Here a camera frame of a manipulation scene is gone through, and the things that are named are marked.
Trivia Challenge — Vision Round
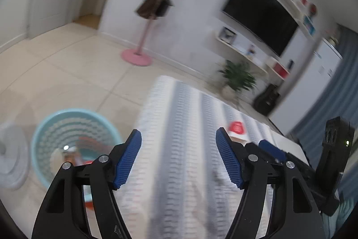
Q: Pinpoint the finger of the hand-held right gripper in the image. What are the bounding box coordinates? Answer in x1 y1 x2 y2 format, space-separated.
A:
259 140 286 164

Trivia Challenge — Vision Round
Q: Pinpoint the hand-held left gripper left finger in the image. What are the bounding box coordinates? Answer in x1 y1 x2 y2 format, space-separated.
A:
31 129 143 239

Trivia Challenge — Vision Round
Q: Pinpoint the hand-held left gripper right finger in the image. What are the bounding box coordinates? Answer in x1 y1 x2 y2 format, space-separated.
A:
215 127 328 239

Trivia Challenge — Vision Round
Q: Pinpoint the teal plastic basket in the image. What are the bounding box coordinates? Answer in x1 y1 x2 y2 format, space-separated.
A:
30 108 124 192

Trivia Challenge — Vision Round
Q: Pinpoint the red white small box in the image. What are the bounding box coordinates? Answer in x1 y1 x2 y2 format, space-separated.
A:
227 121 249 143

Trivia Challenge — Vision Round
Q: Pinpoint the black bag on floor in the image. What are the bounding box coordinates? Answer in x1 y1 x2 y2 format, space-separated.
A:
253 84 280 116

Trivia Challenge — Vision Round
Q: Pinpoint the grey striped tablecloth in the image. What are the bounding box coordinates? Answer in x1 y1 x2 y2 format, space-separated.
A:
117 75 277 239

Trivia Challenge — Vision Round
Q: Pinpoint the white refrigerator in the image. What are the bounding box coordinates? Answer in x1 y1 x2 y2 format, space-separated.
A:
268 37 343 136

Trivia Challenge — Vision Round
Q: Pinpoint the red and white storage box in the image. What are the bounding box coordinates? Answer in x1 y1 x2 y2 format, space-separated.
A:
267 57 290 78

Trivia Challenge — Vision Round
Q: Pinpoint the potted green plant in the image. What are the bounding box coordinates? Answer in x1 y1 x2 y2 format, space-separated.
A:
218 60 257 98

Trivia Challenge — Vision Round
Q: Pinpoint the white fan base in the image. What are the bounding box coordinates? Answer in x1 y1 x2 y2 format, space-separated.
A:
0 123 30 190

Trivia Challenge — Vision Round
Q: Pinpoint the framed butterfly picture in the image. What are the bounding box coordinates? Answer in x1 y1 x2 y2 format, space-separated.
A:
218 27 238 45

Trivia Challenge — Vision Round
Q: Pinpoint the blue picture card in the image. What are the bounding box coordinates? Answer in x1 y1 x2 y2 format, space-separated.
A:
303 15 316 36

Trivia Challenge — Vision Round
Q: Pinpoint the pink coat rack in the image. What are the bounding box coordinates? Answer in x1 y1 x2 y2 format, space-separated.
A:
121 0 193 66

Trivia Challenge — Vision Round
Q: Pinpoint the black flat screen television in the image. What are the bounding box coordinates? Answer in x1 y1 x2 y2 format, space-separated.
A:
221 0 299 57

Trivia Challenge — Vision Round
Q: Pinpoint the brown handbag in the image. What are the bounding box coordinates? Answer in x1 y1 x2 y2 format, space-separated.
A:
136 0 161 19

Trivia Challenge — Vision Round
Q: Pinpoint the black handbag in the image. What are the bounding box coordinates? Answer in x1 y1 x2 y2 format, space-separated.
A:
155 0 174 17

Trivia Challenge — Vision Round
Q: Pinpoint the curved white wall shelf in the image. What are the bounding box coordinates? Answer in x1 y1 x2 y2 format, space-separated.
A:
215 32 269 74

